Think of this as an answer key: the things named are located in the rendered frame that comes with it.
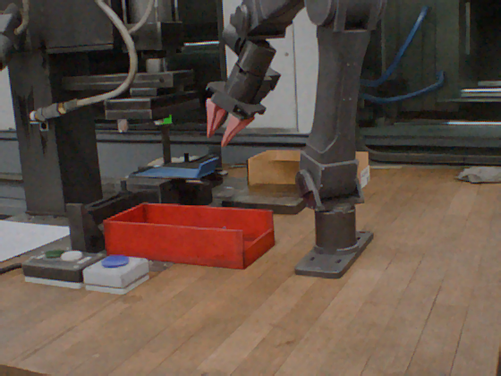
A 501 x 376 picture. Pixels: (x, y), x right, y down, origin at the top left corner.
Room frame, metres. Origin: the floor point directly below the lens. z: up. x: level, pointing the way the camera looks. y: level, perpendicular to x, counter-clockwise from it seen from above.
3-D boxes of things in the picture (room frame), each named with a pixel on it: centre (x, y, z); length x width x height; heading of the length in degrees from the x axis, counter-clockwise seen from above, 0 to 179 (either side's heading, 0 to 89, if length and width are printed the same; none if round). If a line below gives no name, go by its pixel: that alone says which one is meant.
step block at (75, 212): (1.02, 0.27, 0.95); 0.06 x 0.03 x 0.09; 155
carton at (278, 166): (1.42, -0.14, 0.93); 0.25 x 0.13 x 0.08; 65
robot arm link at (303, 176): (0.94, -0.12, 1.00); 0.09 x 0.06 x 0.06; 114
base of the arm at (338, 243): (0.93, -0.13, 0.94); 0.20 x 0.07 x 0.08; 155
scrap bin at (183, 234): (0.99, 0.10, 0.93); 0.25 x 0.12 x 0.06; 65
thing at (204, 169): (1.21, 0.14, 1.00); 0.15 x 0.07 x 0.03; 65
